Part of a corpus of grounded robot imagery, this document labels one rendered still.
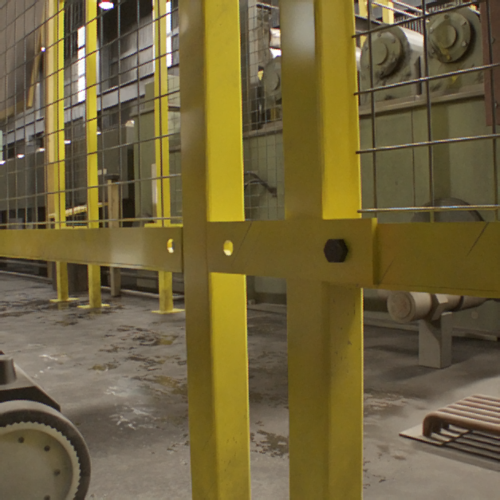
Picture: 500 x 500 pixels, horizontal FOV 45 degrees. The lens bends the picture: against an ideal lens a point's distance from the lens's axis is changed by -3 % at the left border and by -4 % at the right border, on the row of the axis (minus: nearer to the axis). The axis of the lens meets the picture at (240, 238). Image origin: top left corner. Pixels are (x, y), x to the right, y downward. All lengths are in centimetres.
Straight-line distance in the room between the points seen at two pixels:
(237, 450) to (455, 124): 194
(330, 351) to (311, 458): 10
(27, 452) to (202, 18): 61
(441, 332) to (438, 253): 144
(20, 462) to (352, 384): 52
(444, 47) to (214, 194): 201
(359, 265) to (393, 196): 214
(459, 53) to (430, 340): 116
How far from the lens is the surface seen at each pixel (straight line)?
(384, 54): 274
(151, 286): 408
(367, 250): 48
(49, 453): 93
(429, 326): 190
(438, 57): 260
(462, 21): 257
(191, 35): 68
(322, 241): 51
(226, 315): 66
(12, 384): 97
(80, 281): 433
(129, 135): 441
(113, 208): 391
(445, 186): 248
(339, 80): 55
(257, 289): 323
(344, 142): 54
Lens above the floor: 44
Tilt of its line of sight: 2 degrees down
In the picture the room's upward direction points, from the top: 1 degrees counter-clockwise
